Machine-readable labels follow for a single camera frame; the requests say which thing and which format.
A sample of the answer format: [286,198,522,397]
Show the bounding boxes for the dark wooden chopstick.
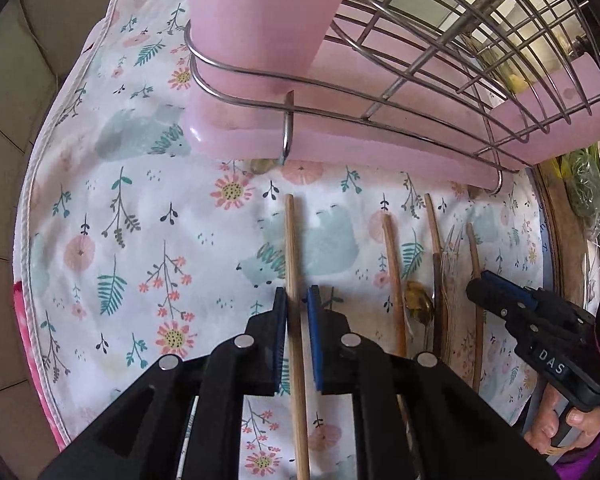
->
[381,212,407,358]

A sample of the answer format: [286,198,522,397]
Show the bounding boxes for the light wooden chopstick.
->
[285,194,311,480]

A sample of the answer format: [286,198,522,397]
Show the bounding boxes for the clear plastic fork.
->
[442,224,463,287]

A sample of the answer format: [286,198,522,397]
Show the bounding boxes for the brown wooden chopstick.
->
[425,193,448,360]

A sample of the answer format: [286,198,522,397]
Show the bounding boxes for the person's right hand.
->
[524,385,600,454]

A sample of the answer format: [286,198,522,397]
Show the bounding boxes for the gold metal spoon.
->
[404,280,434,351]

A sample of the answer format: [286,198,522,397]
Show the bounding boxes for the thin wooden chopstick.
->
[466,222,484,392]

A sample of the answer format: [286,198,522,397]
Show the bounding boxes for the floral bear print cloth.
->
[11,0,554,480]

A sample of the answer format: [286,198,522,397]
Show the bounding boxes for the green onions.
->
[558,143,600,229]

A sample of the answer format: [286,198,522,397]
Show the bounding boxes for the pink utensil cup left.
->
[490,54,600,170]

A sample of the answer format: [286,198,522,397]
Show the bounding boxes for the pink utensil cup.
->
[189,0,342,100]
[490,54,600,170]

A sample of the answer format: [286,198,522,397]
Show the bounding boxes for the pink drip tray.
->
[186,65,515,193]

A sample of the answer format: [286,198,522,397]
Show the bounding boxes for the pink utensil cup right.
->
[189,0,342,100]

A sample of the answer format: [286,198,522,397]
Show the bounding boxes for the metal wire dish rack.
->
[182,0,600,196]

